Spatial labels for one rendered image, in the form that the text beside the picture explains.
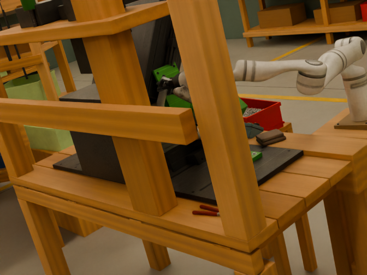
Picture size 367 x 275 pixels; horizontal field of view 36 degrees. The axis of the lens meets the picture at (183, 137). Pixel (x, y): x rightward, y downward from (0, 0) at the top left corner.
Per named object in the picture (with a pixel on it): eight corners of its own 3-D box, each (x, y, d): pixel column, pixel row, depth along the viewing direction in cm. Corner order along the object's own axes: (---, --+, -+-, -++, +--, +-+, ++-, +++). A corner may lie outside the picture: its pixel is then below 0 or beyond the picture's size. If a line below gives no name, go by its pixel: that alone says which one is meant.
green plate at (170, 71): (184, 114, 232) (163, 66, 229) (196, 110, 225) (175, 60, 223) (163, 124, 225) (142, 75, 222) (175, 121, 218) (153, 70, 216)
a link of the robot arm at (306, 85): (316, 100, 187) (342, 78, 206) (321, 73, 182) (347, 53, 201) (290, 93, 191) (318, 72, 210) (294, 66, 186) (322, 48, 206)
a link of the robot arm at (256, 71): (247, 61, 183) (244, 85, 187) (330, 67, 183) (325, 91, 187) (246, 52, 191) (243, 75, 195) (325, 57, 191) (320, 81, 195)
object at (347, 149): (127, 143, 314) (120, 118, 310) (379, 177, 204) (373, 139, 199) (107, 153, 306) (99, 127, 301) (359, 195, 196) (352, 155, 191)
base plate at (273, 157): (123, 133, 287) (122, 130, 287) (303, 155, 206) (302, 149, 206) (53, 168, 262) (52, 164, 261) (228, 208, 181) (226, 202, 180)
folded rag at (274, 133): (279, 134, 226) (278, 127, 225) (286, 139, 219) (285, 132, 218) (255, 141, 225) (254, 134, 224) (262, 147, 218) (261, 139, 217)
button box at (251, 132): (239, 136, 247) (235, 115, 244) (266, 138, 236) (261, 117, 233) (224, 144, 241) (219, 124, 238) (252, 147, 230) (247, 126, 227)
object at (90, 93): (116, 156, 250) (94, 82, 239) (161, 163, 227) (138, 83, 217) (82, 174, 239) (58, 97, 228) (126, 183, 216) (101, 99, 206)
